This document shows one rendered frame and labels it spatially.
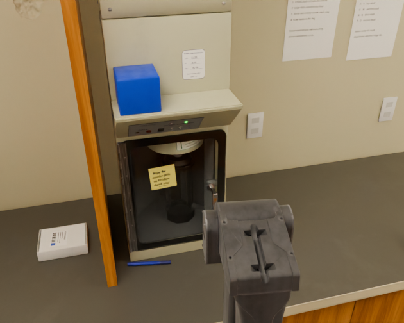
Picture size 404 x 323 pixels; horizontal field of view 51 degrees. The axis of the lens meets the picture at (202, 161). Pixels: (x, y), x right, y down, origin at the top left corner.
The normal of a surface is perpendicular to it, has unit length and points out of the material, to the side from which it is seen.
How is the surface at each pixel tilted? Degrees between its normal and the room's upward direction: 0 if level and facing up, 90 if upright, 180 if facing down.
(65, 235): 0
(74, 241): 0
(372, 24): 90
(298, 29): 90
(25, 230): 0
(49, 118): 90
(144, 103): 90
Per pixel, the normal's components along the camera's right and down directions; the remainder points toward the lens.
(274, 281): 0.10, 0.37
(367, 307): 0.26, 0.50
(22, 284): 0.00, -0.86
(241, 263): 0.02, -0.72
